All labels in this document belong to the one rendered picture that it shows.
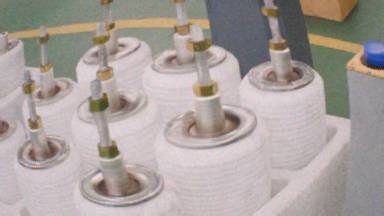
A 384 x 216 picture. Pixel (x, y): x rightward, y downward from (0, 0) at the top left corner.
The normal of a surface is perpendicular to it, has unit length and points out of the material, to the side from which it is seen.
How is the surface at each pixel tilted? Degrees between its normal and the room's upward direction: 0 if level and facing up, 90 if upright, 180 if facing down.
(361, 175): 90
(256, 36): 90
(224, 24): 90
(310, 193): 90
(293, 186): 0
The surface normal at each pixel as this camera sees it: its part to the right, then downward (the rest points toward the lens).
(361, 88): -0.62, 0.39
